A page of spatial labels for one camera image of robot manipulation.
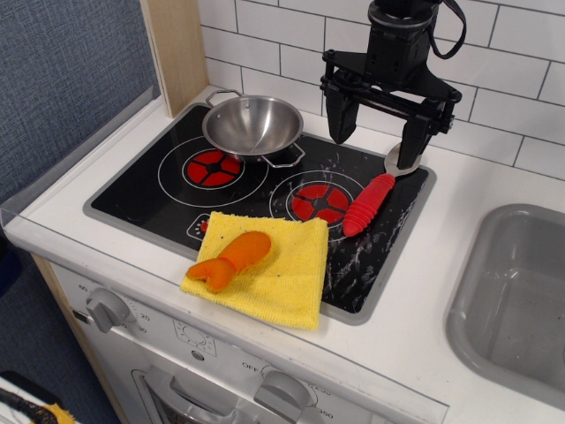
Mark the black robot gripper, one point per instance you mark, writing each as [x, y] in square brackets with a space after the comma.
[392, 76]

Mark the grey oven knob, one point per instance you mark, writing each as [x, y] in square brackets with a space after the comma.
[283, 395]
[106, 309]

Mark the grey left oven knob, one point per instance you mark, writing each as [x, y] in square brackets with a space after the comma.
[106, 309]

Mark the red handled metal spoon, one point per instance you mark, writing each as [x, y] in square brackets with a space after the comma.
[366, 205]

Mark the grey sink basin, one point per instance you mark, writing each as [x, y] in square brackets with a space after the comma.
[506, 322]

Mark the orange plush fish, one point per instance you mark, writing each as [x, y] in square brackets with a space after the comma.
[243, 252]

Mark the yellow cloth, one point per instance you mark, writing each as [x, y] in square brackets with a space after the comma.
[285, 288]

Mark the wooden upright post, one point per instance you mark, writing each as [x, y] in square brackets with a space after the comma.
[176, 41]

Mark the grey right oven knob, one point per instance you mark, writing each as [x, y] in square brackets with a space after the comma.
[283, 395]

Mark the yellow black object bottom left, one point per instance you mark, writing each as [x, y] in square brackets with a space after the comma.
[42, 414]

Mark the small steel pot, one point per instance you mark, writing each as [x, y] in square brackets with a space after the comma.
[254, 128]

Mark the black toy stovetop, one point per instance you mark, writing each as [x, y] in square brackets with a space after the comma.
[167, 192]

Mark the white toy oven front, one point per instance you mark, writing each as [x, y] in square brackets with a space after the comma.
[162, 370]

